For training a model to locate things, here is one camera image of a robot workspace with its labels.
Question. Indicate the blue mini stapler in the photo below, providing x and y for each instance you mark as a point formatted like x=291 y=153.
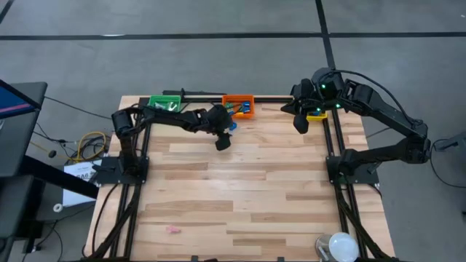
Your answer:
x=246 y=105
x=246 y=110

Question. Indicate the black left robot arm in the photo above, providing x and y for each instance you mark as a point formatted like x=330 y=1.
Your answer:
x=171 y=116

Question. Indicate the small white tape roll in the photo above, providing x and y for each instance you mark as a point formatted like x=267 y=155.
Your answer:
x=54 y=208

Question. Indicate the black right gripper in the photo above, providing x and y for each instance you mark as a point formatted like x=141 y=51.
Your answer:
x=320 y=89

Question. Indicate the black computer monitor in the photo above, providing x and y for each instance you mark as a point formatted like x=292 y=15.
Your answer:
x=18 y=145

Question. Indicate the green plastic basket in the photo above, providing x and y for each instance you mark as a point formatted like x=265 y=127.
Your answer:
x=154 y=98

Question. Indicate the blue staple remover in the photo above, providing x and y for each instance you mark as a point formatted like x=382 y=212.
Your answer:
x=234 y=127

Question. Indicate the orange plastic basket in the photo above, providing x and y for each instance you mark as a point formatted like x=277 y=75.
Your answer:
x=238 y=96

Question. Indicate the small black knob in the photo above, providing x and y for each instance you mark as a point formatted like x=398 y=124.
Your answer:
x=52 y=153

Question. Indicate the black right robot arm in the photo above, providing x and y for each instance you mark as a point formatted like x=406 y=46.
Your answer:
x=386 y=109

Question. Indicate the black desk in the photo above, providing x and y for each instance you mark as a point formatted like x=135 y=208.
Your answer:
x=14 y=203

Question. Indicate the small pink object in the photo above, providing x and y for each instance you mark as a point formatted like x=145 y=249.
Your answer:
x=173 y=229

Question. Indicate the black aluminium table frame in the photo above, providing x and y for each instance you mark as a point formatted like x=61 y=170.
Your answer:
x=132 y=218

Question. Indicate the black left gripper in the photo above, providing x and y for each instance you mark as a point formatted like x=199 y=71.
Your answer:
x=218 y=118

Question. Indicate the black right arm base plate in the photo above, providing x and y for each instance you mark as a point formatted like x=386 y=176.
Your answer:
x=364 y=176

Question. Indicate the white printed paper sheet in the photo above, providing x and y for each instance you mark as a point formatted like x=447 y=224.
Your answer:
x=74 y=196

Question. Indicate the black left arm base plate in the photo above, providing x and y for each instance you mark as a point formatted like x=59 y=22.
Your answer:
x=109 y=174

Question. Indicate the yellow plastic basket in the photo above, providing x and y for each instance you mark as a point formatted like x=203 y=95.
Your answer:
x=322 y=117

